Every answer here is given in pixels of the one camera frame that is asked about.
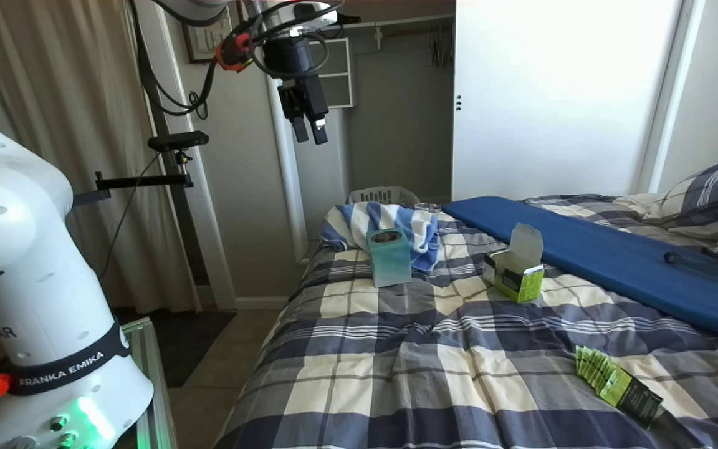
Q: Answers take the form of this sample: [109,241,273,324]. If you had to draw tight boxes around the plaid bed cover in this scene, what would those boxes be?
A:
[216,194,718,449]

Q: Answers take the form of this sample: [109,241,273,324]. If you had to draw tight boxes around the blue mat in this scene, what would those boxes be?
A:
[445,196,718,334]

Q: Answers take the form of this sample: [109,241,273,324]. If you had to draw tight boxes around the beige curtain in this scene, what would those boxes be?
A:
[0,0,198,311]

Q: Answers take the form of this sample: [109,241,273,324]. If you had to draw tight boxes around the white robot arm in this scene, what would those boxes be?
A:
[0,0,339,449]

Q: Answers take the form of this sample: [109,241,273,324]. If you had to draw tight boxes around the stack of green sachets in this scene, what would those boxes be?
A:
[572,346,663,427]

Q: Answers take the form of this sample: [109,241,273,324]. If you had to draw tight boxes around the open green tea box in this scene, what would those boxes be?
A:
[480,223,544,305]

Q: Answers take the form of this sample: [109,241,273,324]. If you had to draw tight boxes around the blue white striped towel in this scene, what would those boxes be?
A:
[318,202,441,273]

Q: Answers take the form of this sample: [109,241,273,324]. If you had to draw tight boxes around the dark floor rug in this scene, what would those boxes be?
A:
[146,310,233,386]

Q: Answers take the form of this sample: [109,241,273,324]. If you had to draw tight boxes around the white closet door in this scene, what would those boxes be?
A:
[450,0,681,200]

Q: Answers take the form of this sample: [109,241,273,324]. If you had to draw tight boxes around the white laundry basket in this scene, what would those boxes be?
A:
[347,186,419,206]

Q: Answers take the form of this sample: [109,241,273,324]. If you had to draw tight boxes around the plaid pillow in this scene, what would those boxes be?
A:
[656,151,718,268]

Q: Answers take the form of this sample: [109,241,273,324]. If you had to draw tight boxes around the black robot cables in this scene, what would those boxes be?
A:
[127,0,363,119]

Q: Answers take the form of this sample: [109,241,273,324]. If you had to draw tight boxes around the black camera stand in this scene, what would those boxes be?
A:
[75,0,225,283]

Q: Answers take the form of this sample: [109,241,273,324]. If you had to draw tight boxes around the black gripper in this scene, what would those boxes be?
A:
[263,36,328,145]

